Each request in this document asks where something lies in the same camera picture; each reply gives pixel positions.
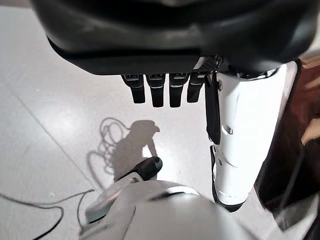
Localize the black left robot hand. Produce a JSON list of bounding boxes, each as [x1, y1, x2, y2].
[[29, 0, 320, 226]]

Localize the white robot lower leg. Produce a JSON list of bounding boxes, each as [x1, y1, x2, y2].
[[204, 59, 299, 213]]

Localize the dark brown wooden furniture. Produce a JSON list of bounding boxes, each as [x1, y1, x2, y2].
[[252, 53, 320, 213]]

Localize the beige object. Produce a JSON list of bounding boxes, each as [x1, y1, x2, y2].
[[301, 118, 320, 146]]

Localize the grey cloth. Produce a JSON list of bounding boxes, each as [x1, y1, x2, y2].
[[271, 193, 320, 232]]

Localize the thin black floor cable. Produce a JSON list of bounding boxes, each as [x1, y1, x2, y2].
[[0, 188, 96, 240]]

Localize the black hanging cable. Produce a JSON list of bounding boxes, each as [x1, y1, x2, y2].
[[278, 142, 307, 210]]

